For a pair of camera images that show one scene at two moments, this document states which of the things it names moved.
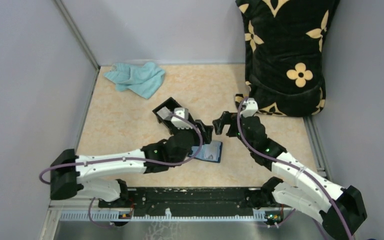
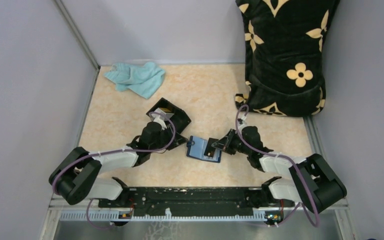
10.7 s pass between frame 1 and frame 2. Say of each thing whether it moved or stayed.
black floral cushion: stayed
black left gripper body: moved
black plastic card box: moved
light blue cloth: stayed
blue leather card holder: stayed
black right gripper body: moved
